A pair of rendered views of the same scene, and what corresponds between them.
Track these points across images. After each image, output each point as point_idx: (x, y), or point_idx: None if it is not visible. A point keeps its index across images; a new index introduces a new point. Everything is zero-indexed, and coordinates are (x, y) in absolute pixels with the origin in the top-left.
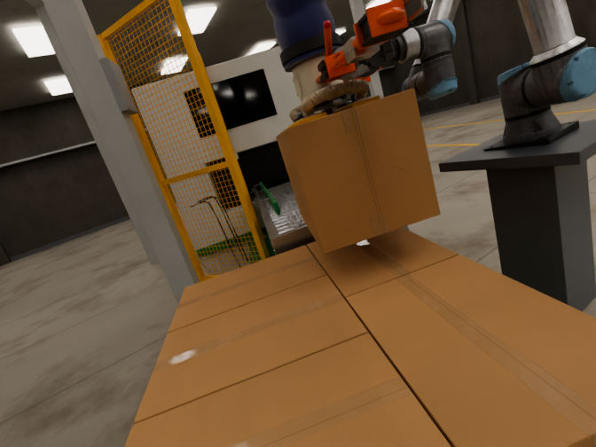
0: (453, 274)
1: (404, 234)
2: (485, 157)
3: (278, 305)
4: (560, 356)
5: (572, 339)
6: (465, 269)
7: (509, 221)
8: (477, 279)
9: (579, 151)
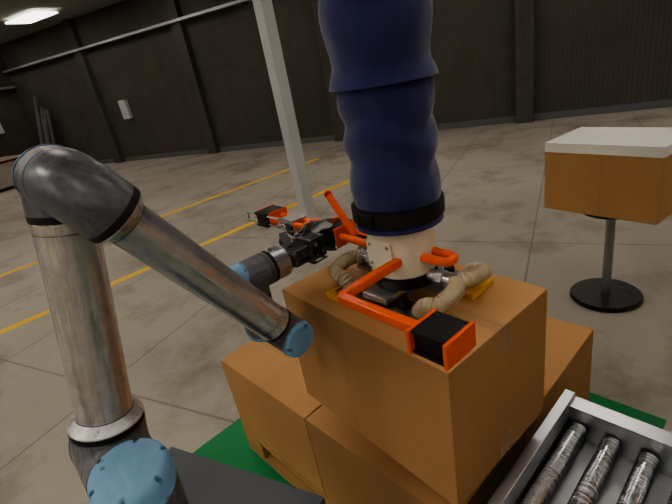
0: (305, 392)
1: (373, 455)
2: (250, 487)
3: None
4: (260, 353)
5: (253, 361)
6: (298, 399)
7: None
8: (289, 389)
9: (169, 449)
